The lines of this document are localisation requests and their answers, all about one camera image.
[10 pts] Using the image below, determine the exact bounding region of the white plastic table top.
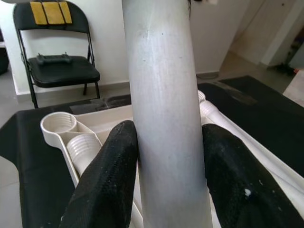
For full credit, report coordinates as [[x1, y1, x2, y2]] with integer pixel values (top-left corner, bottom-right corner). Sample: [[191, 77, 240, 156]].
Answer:
[[39, 104, 304, 228]]

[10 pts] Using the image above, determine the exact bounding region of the black floor mat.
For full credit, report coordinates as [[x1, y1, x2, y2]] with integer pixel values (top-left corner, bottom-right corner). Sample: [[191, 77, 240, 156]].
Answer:
[[0, 75, 304, 228]]

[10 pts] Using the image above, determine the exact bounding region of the black game controller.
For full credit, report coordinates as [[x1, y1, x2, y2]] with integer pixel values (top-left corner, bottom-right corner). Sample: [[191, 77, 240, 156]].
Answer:
[[35, 53, 72, 67]]

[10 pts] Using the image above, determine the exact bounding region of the black folding chair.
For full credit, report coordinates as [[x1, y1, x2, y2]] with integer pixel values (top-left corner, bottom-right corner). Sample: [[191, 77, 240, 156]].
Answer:
[[13, 0, 101, 109]]

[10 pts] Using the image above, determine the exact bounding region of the yellow padded cloth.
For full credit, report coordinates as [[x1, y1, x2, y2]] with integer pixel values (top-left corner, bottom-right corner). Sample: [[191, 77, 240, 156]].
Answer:
[[30, 1, 73, 26]]

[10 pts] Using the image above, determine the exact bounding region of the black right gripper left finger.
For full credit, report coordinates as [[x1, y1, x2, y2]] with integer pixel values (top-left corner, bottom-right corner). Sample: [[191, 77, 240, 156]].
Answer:
[[58, 120, 140, 228]]

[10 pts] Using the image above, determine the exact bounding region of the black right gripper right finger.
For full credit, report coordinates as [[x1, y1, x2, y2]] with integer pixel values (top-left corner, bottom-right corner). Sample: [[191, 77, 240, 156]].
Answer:
[[201, 123, 304, 228]]

